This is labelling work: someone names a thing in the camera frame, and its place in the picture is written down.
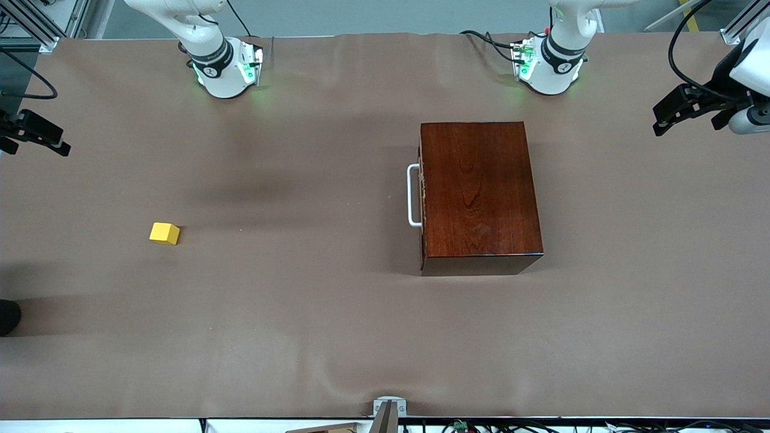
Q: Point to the dark wooden drawer cabinet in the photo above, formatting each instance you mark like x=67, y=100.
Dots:
x=481, y=192

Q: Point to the metal clamp bracket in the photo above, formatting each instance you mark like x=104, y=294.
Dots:
x=390, y=409

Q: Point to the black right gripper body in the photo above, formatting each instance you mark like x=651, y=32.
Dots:
x=12, y=128

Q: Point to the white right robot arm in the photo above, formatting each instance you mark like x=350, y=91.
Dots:
x=219, y=72

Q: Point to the light wooden board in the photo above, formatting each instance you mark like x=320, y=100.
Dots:
x=328, y=429

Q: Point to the aluminium frame profile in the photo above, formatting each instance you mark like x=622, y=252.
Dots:
x=731, y=36
x=36, y=27

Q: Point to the yellow wooden block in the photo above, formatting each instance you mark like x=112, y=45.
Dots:
x=163, y=233

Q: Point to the black round object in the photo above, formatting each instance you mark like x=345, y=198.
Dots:
x=8, y=317

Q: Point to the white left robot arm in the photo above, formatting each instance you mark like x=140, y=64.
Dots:
x=550, y=72

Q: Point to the brown table cover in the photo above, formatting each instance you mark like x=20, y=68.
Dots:
x=301, y=331

